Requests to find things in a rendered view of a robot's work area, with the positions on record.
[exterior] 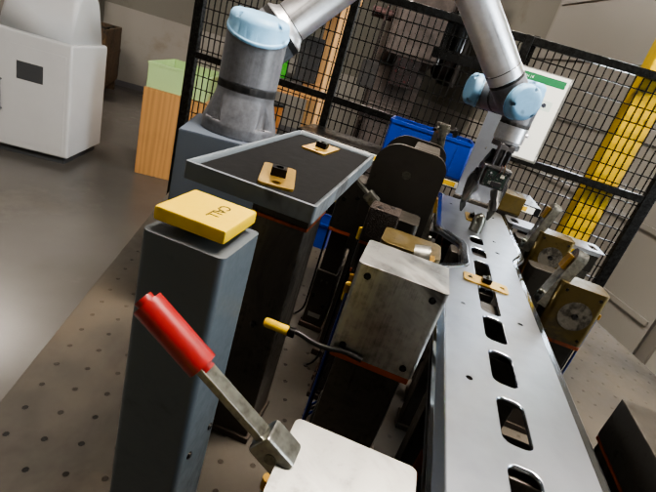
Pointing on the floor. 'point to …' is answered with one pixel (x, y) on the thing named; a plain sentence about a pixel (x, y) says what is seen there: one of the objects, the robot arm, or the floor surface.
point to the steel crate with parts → (110, 34)
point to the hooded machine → (51, 77)
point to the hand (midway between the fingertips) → (474, 211)
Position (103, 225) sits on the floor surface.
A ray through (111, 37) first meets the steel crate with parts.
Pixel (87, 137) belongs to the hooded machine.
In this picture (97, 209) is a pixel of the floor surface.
